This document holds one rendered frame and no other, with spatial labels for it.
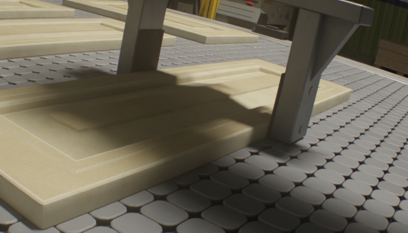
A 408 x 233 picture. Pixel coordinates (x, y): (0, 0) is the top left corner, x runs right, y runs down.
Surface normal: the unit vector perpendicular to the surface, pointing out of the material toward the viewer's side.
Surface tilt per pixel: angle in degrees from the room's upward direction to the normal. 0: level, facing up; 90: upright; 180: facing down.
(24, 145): 0
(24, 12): 90
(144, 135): 11
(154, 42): 90
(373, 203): 0
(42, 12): 90
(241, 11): 72
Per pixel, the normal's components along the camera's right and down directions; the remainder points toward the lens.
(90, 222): 0.20, -0.94
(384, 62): -0.48, 0.15
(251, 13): -0.43, -0.17
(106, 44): 0.84, 0.30
